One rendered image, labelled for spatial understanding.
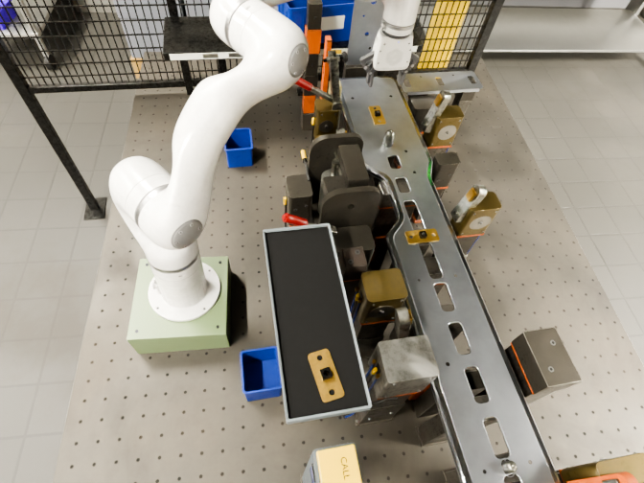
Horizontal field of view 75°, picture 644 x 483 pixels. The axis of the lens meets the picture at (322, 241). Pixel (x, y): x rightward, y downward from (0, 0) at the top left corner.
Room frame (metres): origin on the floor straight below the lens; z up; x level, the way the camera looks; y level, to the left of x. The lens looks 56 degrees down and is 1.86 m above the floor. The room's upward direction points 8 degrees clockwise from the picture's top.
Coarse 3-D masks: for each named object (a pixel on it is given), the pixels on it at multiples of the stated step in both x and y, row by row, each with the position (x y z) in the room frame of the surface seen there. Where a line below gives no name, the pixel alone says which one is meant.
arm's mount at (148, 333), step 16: (144, 272) 0.53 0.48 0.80; (224, 272) 0.57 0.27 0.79; (144, 288) 0.48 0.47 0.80; (224, 288) 0.52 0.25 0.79; (144, 304) 0.44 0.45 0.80; (224, 304) 0.47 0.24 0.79; (144, 320) 0.39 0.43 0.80; (160, 320) 0.40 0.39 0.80; (192, 320) 0.41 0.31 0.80; (208, 320) 0.42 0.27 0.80; (224, 320) 0.43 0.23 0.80; (128, 336) 0.34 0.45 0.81; (144, 336) 0.35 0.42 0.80; (160, 336) 0.36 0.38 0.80; (176, 336) 0.36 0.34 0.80; (192, 336) 0.37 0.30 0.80; (208, 336) 0.38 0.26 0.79; (224, 336) 0.39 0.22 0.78; (144, 352) 0.34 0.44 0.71; (160, 352) 0.35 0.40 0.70
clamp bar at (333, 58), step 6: (330, 54) 1.04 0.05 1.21; (342, 54) 1.05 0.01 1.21; (324, 60) 1.03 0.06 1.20; (330, 60) 1.02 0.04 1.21; (336, 60) 1.02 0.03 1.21; (330, 66) 1.03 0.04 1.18; (336, 66) 1.02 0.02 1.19; (330, 72) 1.04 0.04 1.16; (336, 72) 1.03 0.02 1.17; (330, 78) 1.05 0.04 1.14; (336, 78) 1.03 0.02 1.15; (330, 84) 1.06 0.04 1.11; (336, 84) 1.03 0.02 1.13; (336, 90) 1.03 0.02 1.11; (336, 96) 1.03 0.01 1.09
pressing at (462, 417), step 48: (384, 96) 1.19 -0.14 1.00; (432, 192) 0.80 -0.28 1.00; (432, 288) 0.49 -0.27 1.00; (432, 336) 0.37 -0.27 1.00; (480, 336) 0.39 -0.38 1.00; (432, 384) 0.27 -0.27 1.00; (480, 432) 0.19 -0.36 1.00; (528, 432) 0.20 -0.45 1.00; (480, 480) 0.10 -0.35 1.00; (528, 480) 0.12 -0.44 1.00
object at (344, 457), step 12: (324, 456) 0.09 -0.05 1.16; (336, 456) 0.09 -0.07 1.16; (348, 456) 0.09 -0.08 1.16; (324, 468) 0.07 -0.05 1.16; (336, 468) 0.08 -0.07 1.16; (348, 468) 0.08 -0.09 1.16; (324, 480) 0.06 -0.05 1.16; (336, 480) 0.06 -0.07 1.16; (348, 480) 0.06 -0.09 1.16; (360, 480) 0.06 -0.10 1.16
